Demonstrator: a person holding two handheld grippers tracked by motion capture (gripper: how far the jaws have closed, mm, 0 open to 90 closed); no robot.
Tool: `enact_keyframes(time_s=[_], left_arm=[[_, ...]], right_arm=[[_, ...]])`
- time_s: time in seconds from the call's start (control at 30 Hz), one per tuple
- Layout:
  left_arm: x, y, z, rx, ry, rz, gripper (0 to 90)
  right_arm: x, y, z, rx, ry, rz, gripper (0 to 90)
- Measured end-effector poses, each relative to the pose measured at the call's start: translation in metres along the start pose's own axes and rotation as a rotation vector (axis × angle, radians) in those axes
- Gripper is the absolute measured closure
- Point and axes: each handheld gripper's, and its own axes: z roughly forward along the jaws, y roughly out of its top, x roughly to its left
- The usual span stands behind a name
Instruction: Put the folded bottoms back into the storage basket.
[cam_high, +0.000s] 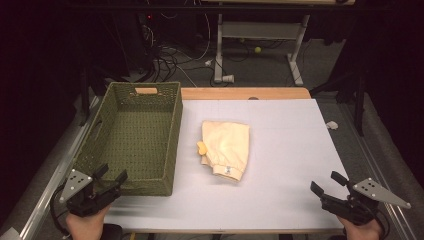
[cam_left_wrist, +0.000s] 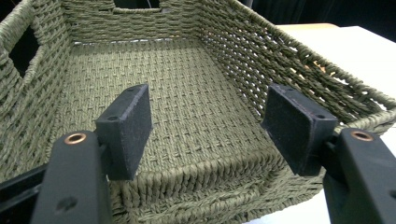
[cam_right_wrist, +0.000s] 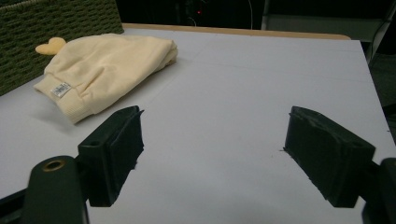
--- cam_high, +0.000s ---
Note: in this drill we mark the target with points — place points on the metal floor rail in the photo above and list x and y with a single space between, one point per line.
373 160
50 186

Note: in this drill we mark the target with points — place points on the person's right hand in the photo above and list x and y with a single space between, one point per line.
361 231

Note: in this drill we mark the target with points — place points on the white paper cup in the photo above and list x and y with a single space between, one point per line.
228 79

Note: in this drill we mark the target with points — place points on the white table mat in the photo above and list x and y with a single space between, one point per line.
283 160

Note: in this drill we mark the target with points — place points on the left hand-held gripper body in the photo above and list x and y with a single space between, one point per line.
80 196

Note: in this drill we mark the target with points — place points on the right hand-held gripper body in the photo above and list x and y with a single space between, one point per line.
360 208

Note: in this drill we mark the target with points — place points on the crumpled white paper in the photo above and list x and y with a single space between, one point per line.
332 125

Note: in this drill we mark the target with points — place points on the white desk frame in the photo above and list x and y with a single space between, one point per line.
260 30

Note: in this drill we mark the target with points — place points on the dark rounded object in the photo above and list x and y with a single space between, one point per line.
111 232

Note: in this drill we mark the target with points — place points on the yellow ball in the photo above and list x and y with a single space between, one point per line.
257 49

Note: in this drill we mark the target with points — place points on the black stand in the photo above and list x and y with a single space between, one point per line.
84 96
359 103

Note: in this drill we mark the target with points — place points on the person's left hand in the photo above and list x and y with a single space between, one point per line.
87 226

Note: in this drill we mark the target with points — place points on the wooden table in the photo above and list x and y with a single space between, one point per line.
233 93

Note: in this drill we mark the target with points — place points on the green woven basket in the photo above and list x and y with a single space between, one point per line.
140 136

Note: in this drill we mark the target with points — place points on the cream pants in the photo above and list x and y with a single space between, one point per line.
226 146

